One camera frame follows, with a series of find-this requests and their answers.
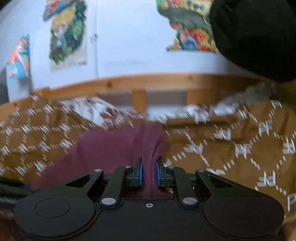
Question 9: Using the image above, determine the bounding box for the black jacket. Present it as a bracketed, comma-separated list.
[210, 1, 295, 83]

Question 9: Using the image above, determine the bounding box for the green yellow wall poster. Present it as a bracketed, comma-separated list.
[43, 1, 88, 72]

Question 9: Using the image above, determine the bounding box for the orange blue wall poster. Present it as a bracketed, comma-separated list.
[6, 34, 30, 80]

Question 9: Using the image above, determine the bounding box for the colourful floral wall poster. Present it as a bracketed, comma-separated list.
[156, 0, 219, 53]

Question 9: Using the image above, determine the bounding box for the maroon long sleeve shirt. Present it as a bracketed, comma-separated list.
[31, 122, 173, 199]

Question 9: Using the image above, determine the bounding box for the white floral bed sheet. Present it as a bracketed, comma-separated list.
[59, 83, 274, 129]

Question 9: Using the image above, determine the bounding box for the wooden bed frame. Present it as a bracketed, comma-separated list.
[0, 72, 296, 114]

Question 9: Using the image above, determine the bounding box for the brown PF patterned duvet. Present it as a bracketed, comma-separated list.
[1, 95, 295, 240]

